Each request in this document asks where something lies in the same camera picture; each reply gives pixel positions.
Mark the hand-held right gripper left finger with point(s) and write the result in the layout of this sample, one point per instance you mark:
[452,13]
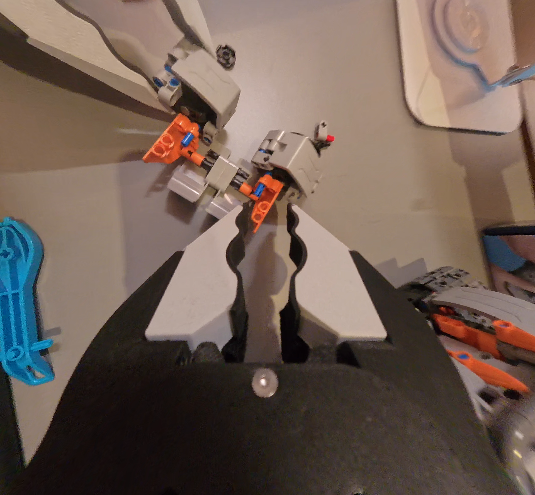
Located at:
[196,294]

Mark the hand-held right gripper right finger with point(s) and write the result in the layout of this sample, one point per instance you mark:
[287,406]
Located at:
[334,294]

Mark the grey hinged brick piece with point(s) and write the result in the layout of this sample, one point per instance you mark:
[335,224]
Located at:
[209,81]

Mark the grey orange brick assembly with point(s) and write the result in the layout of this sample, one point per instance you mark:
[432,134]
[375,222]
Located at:
[296,156]

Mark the black round brick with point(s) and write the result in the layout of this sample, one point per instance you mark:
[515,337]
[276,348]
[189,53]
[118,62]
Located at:
[225,55]

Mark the tracked toy brick robot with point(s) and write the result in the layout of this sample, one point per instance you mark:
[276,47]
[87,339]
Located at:
[480,303]

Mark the light blue brick separator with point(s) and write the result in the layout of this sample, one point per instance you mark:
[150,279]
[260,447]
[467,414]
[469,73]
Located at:
[37,252]

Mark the small grey red-pinned brick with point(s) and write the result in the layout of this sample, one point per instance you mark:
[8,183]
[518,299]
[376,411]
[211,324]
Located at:
[322,127]

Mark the white tablet stand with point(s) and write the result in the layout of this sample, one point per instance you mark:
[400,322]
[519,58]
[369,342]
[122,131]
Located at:
[426,65]

